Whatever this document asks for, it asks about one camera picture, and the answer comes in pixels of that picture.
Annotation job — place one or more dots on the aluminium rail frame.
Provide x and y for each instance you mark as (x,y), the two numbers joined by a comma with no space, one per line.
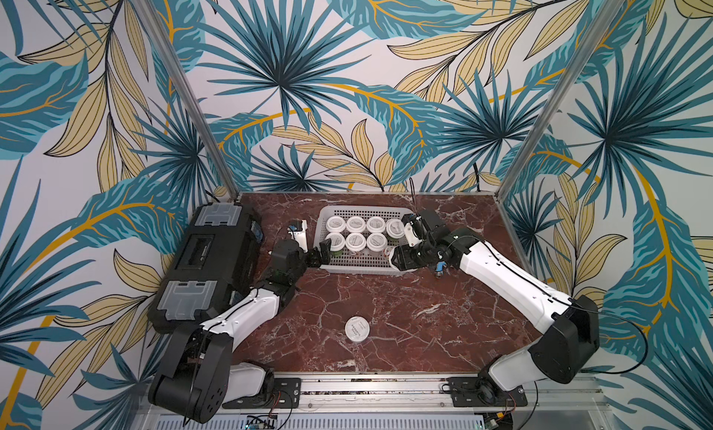
(407,400)

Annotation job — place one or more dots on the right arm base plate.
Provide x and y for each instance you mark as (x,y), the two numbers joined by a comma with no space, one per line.
(475,392)

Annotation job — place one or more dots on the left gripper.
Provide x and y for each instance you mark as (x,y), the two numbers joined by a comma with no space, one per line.
(325,253)

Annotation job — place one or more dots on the left aluminium corner post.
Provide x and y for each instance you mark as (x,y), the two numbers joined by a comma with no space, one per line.
(167,53)

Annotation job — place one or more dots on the right aluminium corner post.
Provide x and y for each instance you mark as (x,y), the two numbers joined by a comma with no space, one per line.
(580,57)

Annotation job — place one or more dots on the white yogurt cup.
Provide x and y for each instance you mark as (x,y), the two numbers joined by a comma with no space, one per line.
(356,224)
(377,243)
(392,257)
(355,243)
(357,329)
(337,244)
(376,224)
(335,224)
(395,229)

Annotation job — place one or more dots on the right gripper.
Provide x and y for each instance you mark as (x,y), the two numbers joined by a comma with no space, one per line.
(406,255)

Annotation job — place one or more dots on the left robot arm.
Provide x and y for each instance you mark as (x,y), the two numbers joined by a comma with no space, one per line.
(195,378)

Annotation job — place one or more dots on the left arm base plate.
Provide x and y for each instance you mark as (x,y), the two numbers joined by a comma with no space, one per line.
(280,393)

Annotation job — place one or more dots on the aluminium corner post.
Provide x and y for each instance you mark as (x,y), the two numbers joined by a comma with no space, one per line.
(167,53)
(580,57)

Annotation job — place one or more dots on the white plastic basket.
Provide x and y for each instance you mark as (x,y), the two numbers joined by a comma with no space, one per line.
(360,264)

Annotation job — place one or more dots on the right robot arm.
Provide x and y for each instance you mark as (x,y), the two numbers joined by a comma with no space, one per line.
(568,327)

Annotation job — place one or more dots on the black toolbox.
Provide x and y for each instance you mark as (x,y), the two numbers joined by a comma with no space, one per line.
(213,268)

